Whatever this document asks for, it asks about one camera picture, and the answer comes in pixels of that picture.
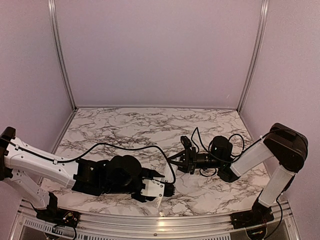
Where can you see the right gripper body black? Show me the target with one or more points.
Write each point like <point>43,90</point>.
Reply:
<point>192,160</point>

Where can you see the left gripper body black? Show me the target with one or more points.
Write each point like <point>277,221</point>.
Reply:
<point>145,171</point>

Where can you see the white remote control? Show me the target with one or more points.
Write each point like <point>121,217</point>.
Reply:
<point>169,173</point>

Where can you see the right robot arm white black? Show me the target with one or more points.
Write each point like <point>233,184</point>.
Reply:
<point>288,146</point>

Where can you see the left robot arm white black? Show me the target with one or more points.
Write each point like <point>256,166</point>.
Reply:
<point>119,175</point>

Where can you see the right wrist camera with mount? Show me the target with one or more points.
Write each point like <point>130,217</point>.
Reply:
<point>187,143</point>

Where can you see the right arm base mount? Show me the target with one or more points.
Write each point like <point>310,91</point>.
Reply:
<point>249,218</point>

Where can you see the front aluminium frame rail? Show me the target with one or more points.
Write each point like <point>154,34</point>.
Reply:
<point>99,226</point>

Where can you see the right rear aluminium post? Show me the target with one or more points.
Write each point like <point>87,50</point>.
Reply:
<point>262,21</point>

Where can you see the aluminium post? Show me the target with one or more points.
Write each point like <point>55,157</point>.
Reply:
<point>59,52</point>
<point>262,21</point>

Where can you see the left rear aluminium post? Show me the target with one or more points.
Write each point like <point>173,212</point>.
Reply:
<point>59,52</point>

